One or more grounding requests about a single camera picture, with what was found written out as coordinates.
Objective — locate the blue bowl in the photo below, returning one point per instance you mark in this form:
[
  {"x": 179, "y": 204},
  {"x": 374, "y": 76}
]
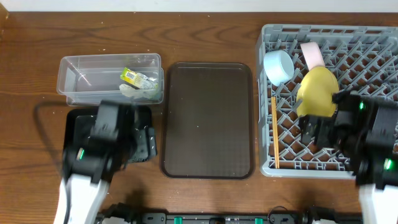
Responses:
[{"x": 278, "y": 67}]

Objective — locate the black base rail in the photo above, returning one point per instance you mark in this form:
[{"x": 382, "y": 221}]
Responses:
[{"x": 122, "y": 213}]

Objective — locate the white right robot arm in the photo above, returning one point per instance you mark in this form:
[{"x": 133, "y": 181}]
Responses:
[{"x": 373, "y": 163}]

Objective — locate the brown serving tray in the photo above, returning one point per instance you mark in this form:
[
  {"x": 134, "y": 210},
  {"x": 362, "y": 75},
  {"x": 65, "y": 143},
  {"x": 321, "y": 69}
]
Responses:
[{"x": 209, "y": 124}]

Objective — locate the yellow plate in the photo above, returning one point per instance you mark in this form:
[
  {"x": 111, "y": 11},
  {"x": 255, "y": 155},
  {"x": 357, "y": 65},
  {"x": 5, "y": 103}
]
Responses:
[{"x": 316, "y": 91}]

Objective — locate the yellow-labelled plastic wrapper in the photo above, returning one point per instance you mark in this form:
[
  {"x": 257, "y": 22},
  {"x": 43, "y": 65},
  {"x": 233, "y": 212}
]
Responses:
[{"x": 138, "y": 80}]

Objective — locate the black waste tray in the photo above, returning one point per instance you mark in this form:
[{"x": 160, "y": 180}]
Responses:
[{"x": 80, "y": 121}]

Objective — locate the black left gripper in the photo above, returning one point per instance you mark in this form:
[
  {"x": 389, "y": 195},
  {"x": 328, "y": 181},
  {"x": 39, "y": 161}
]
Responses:
[{"x": 152, "y": 143}]

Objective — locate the clear plastic waste bin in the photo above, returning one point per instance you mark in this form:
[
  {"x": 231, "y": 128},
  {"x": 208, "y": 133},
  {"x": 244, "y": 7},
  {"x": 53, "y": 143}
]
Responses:
[{"x": 89, "y": 79}]

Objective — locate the grey dishwasher rack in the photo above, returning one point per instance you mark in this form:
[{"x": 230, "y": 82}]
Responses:
[{"x": 360, "y": 57}]

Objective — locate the white rice bowl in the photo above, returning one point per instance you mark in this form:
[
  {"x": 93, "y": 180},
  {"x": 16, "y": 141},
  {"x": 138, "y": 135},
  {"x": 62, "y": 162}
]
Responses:
[{"x": 312, "y": 55}]

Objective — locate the wooden chopstick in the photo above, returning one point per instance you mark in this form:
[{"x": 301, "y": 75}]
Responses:
[
  {"x": 273, "y": 130},
  {"x": 276, "y": 133}
]

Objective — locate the clear plastic wrapper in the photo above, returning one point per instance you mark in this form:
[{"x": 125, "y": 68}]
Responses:
[{"x": 131, "y": 92}]

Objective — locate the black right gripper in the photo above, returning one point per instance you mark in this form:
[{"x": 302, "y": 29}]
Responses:
[{"x": 324, "y": 126}]

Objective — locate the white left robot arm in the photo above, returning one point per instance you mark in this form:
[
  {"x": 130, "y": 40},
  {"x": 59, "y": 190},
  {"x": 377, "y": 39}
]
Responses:
[{"x": 86, "y": 178}]

